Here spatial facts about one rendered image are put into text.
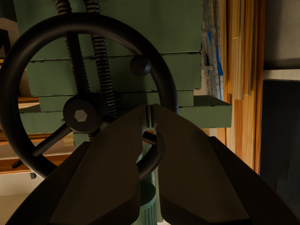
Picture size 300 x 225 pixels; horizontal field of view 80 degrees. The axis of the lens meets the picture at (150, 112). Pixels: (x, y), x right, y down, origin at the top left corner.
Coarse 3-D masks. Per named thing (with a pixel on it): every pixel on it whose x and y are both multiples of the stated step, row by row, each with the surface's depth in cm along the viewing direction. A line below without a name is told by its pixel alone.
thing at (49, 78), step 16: (32, 64) 45; (48, 64) 45; (64, 64) 45; (112, 64) 44; (128, 64) 44; (176, 64) 43; (192, 64) 43; (32, 80) 46; (48, 80) 46; (64, 80) 46; (96, 80) 45; (112, 80) 45; (128, 80) 45; (144, 80) 45; (176, 80) 44; (192, 80) 44
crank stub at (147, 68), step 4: (136, 56) 21; (140, 56) 20; (144, 56) 21; (132, 60) 21; (136, 60) 20; (140, 60) 20; (144, 60) 20; (148, 60) 21; (132, 64) 20; (136, 64) 20; (140, 64) 20; (144, 64) 20; (148, 64) 21; (132, 68) 21; (136, 68) 20; (140, 68) 20; (144, 68) 20; (148, 68) 21; (136, 72) 21; (140, 72) 20; (144, 72) 21; (148, 72) 21
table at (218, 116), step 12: (204, 96) 61; (24, 108) 54; (36, 108) 53; (132, 108) 46; (180, 108) 46; (192, 108) 45; (204, 108) 45; (216, 108) 45; (228, 108) 45; (24, 120) 48; (36, 120) 48; (48, 120) 48; (60, 120) 48; (192, 120) 46; (204, 120) 46; (216, 120) 46; (228, 120) 46; (36, 132) 49; (48, 132) 49; (72, 132) 38
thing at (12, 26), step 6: (0, 0) 39; (6, 0) 41; (12, 0) 42; (0, 6) 39; (6, 6) 40; (12, 6) 42; (0, 12) 40; (6, 12) 40; (12, 12) 42; (0, 18) 40; (6, 18) 40; (12, 18) 42; (0, 24) 44; (6, 24) 44; (12, 24) 45; (12, 30) 50; (18, 30) 50
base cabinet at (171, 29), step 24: (24, 0) 42; (48, 0) 42; (72, 0) 41; (120, 0) 41; (144, 0) 41; (168, 0) 40; (192, 0) 40; (24, 24) 43; (144, 24) 42; (168, 24) 42; (192, 24) 41; (48, 48) 44; (120, 48) 43; (168, 48) 43; (192, 48) 42
